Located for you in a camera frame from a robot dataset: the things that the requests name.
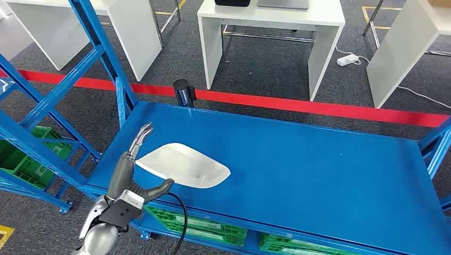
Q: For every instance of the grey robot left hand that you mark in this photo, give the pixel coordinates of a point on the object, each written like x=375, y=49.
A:
x=123, y=172

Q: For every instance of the white curved plastic part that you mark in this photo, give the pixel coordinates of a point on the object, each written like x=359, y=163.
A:
x=183, y=165

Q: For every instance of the blue metal shelf rack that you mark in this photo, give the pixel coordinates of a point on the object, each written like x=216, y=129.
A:
x=282, y=158

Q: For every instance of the green plastic crate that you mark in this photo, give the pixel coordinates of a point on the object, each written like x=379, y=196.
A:
x=289, y=246
x=211, y=228
x=17, y=165

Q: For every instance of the white panel desk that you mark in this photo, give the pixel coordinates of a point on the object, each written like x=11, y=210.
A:
x=137, y=42
x=246, y=15
x=398, y=52

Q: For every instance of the red barrier tape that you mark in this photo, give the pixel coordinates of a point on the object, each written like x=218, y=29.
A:
x=282, y=104

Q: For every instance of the black device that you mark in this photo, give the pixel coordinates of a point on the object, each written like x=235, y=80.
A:
x=232, y=2

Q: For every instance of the grey laptop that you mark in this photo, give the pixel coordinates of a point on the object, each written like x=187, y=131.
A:
x=282, y=3

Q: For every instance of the white power strip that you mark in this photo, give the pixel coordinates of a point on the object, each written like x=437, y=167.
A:
x=347, y=60

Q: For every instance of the brown cardboard box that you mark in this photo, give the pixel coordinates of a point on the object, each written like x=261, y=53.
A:
x=440, y=2

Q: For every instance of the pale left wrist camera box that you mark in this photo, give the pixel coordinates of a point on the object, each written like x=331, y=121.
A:
x=121, y=211

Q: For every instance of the black stanchion post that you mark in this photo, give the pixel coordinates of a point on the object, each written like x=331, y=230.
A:
x=183, y=93

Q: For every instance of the steel table frame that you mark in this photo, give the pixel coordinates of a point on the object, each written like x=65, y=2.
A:
x=156, y=23
x=372, y=17

